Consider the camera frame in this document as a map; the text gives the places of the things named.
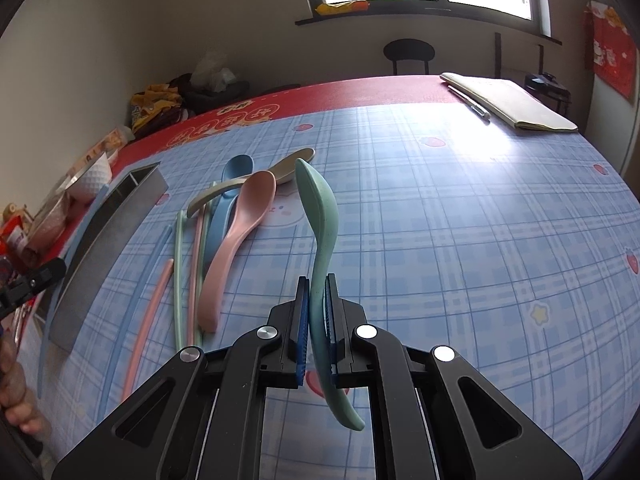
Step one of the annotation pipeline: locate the green spoon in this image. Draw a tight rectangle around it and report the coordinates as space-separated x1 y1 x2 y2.
295 158 366 431

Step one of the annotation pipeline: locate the red wall poster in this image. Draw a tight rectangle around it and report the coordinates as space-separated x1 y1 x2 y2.
584 0 640 103

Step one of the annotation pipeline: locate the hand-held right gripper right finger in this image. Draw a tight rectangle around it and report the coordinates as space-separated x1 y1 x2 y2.
325 274 584 480

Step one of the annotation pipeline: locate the beige spoon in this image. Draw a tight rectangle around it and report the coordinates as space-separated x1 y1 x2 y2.
187 147 317 219

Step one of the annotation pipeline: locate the small black stool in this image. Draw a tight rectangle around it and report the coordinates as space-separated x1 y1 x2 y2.
524 72 572 116

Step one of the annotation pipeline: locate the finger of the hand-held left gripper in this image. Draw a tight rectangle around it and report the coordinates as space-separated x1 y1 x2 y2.
0 257 67 318

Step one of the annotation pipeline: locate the metal utensil box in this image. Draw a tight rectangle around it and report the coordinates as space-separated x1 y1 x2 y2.
48 162 168 353

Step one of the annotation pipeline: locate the red snack packet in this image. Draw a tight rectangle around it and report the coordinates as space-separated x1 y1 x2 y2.
0 212 32 286

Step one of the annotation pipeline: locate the person's left hand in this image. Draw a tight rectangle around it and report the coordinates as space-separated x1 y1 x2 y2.
0 335 51 436

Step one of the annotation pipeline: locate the clear plastic bag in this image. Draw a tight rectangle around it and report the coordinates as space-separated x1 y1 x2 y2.
191 51 237 92

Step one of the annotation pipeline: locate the white textured bowl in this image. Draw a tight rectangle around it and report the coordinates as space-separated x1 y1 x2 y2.
67 151 112 204

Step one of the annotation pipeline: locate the dark padded stool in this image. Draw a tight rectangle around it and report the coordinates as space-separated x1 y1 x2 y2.
177 74 301 113

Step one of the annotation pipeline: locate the pale yellow notebook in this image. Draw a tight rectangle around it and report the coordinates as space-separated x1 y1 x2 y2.
440 72 578 133

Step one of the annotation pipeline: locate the black round-back chair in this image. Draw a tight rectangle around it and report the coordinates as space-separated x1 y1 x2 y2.
383 39 437 77

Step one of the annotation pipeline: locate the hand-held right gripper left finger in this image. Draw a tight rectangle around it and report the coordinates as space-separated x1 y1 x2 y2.
50 276 312 480

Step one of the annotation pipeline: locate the pink spoon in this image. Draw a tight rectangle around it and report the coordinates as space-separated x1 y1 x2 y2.
196 170 277 333

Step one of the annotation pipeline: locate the yellow packet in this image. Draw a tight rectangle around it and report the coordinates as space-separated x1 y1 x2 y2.
315 0 370 16

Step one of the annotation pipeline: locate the blue spoon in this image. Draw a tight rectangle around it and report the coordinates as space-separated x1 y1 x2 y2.
202 155 254 281

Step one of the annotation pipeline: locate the green chopstick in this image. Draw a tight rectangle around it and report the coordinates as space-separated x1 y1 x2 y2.
194 181 219 348
173 210 187 352

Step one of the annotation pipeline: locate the silver pen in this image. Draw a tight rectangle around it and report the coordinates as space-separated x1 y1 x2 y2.
447 84 492 121

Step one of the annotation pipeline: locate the black window sill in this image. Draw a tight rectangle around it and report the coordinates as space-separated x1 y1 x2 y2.
295 7 563 46

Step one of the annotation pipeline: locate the pile of yellow clothes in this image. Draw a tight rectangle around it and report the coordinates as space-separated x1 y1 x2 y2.
131 82 183 136

